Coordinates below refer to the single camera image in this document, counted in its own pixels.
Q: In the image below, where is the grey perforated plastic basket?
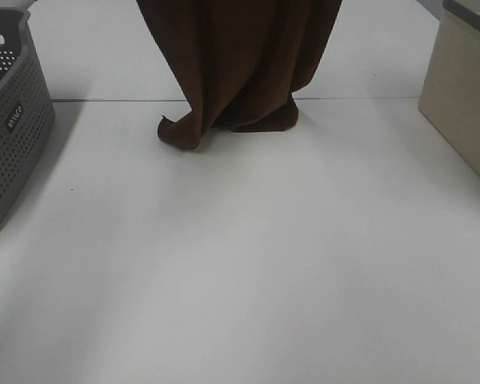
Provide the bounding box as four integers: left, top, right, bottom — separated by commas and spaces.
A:
0, 7, 55, 225

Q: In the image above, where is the brown towel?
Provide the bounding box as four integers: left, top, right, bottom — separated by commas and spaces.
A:
148, 1, 341, 150

